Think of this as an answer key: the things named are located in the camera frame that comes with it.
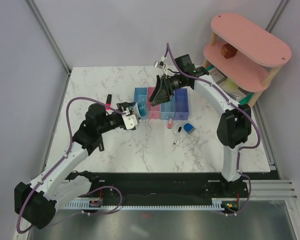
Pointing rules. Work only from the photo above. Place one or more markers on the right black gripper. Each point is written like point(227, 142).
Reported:
point(163, 94)

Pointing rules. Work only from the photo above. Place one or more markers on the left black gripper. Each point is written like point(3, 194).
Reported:
point(124, 105)

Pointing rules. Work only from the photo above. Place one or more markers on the blue capped pen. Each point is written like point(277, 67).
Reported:
point(141, 109)

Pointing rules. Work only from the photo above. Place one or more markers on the light blue end bin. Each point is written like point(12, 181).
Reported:
point(140, 94)

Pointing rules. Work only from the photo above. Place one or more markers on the purple blue bin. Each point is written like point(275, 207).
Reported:
point(181, 104)

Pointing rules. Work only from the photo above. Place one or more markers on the pink bin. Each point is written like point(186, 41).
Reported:
point(154, 112)

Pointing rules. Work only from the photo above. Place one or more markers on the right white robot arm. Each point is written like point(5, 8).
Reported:
point(234, 124)

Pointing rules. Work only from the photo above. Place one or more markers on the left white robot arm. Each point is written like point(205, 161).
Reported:
point(38, 201)

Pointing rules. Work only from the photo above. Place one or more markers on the pink highlighter marker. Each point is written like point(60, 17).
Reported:
point(108, 101)

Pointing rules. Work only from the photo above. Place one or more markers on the pink eraser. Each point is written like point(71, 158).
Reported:
point(170, 123)

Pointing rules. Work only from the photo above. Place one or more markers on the blue highlighter marker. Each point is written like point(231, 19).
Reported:
point(101, 147)

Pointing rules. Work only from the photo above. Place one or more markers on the black capped pen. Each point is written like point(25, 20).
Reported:
point(177, 135)

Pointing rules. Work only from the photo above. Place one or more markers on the blue pencil sharpener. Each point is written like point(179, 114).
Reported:
point(188, 128)

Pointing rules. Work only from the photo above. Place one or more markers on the green spiral notebook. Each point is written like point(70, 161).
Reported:
point(240, 95)

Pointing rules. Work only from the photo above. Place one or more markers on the red brown small box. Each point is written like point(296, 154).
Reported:
point(228, 51)

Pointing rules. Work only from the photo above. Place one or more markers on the pink two tier shelf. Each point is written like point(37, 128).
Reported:
point(260, 55)

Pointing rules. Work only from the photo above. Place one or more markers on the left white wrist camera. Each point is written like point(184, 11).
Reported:
point(130, 121)

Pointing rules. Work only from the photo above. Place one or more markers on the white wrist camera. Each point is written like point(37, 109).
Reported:
point(130, 121)
point(162, 65)

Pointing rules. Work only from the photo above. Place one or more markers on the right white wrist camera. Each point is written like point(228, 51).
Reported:
point(162, 65)

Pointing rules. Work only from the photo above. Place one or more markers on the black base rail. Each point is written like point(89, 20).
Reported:
point(207, 185)

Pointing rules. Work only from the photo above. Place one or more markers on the white cable duct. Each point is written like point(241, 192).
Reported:
point(94, 204)

